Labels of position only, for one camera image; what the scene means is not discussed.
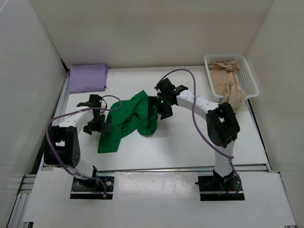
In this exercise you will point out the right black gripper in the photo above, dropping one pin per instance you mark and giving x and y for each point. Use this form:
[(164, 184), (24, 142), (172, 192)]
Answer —
[(154, 100)]

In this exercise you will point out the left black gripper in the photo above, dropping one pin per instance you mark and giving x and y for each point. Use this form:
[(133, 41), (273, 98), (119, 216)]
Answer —
[(104, 127)]

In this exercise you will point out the green t shirt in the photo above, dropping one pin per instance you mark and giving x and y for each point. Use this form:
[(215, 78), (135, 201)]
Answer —
[(128, 116)]

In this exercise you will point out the purple t shirt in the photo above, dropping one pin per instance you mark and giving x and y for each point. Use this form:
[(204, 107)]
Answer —
[(88, 78)]

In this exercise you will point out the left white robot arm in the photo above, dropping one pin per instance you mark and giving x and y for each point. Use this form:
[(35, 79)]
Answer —
[(63, 149)]

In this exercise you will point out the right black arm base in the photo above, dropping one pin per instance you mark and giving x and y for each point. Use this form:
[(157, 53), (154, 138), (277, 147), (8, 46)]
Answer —
[(217, 188)]

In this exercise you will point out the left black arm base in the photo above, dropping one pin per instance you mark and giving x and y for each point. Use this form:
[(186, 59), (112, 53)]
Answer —
[(93, 190)]

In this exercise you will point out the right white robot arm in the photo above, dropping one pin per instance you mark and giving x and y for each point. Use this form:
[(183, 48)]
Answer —
[(222, 125)]

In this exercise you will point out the beige t shirt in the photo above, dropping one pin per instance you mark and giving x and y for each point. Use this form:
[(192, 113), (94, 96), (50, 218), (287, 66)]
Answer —
[(224, 76)]

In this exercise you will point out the white plastic basket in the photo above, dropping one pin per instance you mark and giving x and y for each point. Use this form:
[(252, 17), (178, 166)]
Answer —
[(246, 79)]

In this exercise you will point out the aluminium frame rail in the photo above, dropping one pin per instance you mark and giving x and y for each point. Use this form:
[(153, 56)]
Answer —
[(44, 155)]

